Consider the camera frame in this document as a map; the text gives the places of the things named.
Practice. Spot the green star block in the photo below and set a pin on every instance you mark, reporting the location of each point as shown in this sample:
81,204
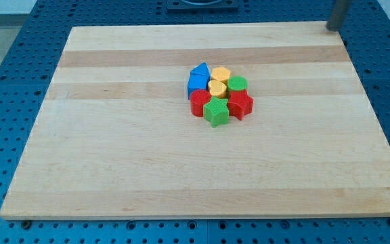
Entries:
216,111

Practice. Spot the yellow heart block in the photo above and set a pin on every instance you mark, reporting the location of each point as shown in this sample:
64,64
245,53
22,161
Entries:
217,89

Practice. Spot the red cylinder block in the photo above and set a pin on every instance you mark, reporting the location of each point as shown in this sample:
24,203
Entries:
198,98

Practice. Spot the wooden board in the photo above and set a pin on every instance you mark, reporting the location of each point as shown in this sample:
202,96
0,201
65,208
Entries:
114,138

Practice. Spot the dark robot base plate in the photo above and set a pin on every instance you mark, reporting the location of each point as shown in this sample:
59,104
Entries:
201,5

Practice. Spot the green cylinder block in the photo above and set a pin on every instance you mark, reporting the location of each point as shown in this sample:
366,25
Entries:
237,83

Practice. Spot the red star block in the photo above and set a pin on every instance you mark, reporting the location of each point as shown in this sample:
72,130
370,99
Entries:
240,104

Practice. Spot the yellow hexagon block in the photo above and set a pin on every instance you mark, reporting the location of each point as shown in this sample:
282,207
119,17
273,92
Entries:
221,74

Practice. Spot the blue triangle block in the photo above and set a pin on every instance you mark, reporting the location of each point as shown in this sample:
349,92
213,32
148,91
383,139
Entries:
202,70

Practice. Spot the blue cube block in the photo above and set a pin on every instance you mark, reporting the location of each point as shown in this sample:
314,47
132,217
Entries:
196,82

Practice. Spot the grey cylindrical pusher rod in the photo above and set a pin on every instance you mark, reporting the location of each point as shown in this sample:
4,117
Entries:
337,15

